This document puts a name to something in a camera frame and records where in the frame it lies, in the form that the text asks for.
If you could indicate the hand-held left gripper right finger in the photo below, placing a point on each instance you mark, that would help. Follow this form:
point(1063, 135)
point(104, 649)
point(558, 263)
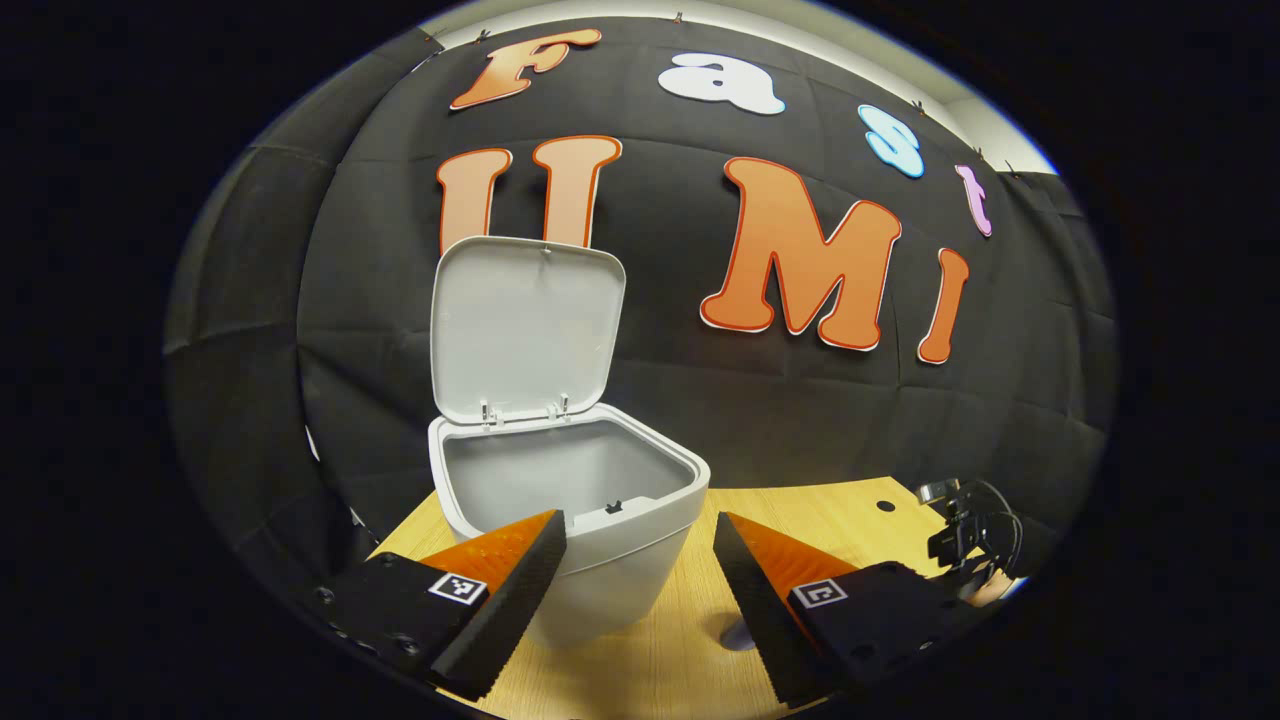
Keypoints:
point(755, 610)

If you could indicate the blue pop can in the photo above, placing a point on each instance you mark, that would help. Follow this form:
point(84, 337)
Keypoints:
point(738, 635)

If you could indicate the black backdrop cloth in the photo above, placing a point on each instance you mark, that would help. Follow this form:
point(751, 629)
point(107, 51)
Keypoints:
point(700, 420)

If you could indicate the wooden desktop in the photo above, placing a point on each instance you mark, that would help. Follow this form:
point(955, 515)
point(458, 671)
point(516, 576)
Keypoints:
point(680, 660)

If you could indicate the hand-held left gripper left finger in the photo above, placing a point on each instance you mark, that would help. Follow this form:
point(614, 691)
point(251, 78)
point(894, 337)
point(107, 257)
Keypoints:
point(520, 590)

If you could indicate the white desktop garbage bin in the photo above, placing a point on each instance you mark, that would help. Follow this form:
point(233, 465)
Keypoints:
point(520, 330)

